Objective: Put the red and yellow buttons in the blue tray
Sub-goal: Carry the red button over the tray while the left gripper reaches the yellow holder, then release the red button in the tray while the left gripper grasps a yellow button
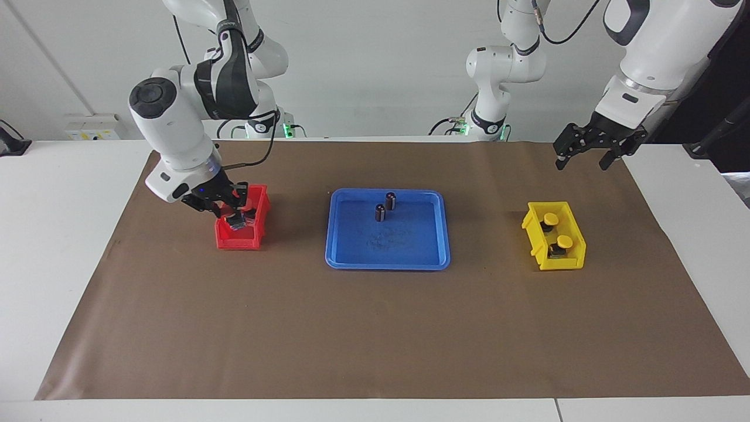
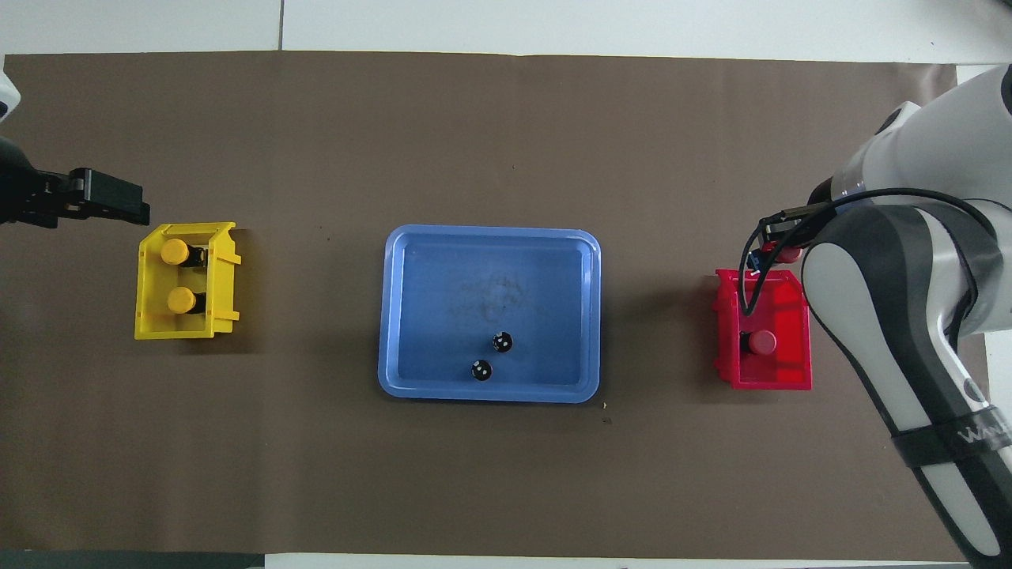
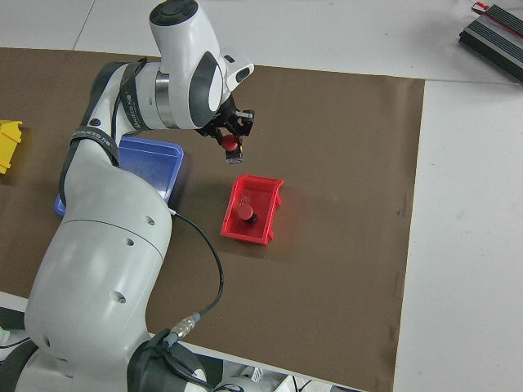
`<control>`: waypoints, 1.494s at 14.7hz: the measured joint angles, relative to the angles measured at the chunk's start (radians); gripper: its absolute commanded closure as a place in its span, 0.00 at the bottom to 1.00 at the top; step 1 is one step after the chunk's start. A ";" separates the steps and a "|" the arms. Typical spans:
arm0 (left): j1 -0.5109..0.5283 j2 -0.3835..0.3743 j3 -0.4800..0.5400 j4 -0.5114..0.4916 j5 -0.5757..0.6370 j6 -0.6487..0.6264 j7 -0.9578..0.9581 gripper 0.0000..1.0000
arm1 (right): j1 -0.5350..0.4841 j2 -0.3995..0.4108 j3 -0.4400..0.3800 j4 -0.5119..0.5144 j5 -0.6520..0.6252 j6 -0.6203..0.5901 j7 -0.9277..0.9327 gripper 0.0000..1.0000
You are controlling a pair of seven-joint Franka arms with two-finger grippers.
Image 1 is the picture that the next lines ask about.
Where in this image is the blue plastic tray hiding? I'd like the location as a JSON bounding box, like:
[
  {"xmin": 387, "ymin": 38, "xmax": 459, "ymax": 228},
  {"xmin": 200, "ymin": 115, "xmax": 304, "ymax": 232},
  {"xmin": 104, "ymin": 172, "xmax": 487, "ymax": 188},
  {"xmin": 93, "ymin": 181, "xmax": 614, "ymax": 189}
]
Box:
[{"xmin": 325, "ymin": 188, "xmax": 451, "ymax": 271}]

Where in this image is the black base cable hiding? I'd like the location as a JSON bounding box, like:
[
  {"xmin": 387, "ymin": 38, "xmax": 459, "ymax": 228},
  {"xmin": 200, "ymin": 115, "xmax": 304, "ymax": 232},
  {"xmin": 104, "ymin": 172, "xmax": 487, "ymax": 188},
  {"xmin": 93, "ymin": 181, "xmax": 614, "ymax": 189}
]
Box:
[
  {"xmin": 427, "ymin": 94, "xmax": 478, "ymax": 137},
  {"xmin": 216, "ymin": 115, "xmax": 244, "ymax": 139}
]

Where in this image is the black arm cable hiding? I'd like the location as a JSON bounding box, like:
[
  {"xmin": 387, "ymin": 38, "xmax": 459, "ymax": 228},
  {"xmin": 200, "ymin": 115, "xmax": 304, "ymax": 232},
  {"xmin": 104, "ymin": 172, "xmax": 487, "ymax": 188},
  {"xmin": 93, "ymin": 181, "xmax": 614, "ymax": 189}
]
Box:
[
  {"xmin": 530, "ymin": 0, "xmax": 601, "ymax": 46},
  {"xmin": 172, "ymin": 12, "xmax": 279, "ymax": 171}
]

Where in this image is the black clamp mount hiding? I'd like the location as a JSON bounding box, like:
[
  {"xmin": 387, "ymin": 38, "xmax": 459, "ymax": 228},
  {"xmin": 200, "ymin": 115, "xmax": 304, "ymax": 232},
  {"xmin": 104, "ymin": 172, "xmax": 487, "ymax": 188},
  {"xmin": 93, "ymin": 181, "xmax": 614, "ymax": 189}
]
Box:
[{"xmin": 0, "ymin": 120, "xmax": 32, "ymax": 158}]

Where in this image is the brown paper mat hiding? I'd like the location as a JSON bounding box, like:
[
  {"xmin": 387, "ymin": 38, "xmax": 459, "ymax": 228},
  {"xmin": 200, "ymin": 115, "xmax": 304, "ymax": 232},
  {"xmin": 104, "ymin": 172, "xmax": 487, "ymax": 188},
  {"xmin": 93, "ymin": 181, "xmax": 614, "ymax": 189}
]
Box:
[{"xmin": 35, "ymin": 139, "xmax": 750, "ymax": 401}]

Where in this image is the black equipment stand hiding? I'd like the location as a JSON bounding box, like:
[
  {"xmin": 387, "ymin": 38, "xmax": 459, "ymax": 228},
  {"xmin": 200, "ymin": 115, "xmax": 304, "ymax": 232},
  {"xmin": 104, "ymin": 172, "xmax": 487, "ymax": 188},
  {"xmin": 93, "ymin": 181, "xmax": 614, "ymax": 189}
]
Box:
[{"xmin": 662, "ymin": 18, "xmax": 750, "ymax": 173}]

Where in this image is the white wall socket strip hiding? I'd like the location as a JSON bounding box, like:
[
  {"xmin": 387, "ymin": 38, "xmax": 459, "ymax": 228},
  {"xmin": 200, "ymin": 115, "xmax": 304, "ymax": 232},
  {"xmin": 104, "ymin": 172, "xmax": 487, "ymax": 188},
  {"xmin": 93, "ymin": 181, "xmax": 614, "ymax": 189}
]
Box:
[{"xmin": 64, "ymin": 114, "xmax": 121, "ymax": 142}]

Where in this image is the yellow plastic bin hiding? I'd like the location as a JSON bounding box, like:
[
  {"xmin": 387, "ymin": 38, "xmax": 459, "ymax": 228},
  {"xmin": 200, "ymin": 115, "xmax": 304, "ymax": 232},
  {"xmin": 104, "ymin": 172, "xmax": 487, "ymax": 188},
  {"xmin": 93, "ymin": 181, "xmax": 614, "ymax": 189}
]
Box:
[{"xmin": 521, "ymin": 200, "xmax": 587, "ymax": 271}]

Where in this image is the red plastic bin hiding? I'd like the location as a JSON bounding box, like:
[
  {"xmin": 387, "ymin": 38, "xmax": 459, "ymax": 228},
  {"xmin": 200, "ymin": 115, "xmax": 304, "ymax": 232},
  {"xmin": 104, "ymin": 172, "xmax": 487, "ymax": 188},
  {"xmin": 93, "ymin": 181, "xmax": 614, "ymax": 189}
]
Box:
[{"xmin": 214, "ymin": 183, "xmax": 271, "ymax": 251}]

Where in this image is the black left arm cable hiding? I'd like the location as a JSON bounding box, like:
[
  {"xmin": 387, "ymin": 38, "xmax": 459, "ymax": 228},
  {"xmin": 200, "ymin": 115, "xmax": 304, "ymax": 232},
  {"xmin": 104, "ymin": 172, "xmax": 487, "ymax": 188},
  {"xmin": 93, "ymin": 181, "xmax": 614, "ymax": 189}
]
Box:
[{"xmin": 530, "ymin": 0, "xmax": 601, "ymax": 46}]

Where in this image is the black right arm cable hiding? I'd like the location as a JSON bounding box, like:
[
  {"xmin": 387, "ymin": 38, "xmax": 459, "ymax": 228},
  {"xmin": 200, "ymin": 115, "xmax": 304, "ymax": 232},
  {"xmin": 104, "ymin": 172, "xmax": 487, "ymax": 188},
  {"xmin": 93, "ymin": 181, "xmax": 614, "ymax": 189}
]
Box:
[{"xmin": 172, "ymin": 12, "xmax": 279, "ymax": 171}]

